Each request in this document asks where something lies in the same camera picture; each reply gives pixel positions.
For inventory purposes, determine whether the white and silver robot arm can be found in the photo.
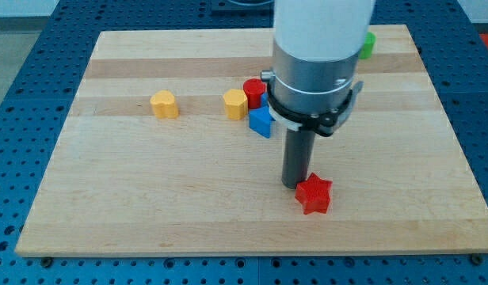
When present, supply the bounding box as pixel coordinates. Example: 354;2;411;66
271;0;375;114

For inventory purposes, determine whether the wooden board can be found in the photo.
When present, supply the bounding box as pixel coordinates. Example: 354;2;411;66
16;25;488;257

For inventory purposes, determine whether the yellow heart block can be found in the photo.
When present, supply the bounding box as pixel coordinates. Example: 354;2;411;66
150;89;179;119

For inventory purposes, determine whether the yellow hexagon block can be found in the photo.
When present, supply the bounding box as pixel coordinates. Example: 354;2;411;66
223;89;248;120

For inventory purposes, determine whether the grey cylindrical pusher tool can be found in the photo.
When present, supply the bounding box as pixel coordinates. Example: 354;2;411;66
281;129;315;189

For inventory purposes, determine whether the green cylinder block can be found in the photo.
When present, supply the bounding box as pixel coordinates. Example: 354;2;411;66
359;32;376;59

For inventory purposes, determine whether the black clamp ring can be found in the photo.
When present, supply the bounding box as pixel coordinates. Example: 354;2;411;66
265;80;364;139

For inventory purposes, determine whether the blue block behind triangle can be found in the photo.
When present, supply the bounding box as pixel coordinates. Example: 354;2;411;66
261;93;269;108

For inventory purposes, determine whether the red cylinder block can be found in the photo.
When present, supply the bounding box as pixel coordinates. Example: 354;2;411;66
242;78;266;109

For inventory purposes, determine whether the red star block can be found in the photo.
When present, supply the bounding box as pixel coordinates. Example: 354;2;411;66
295;173;333;215

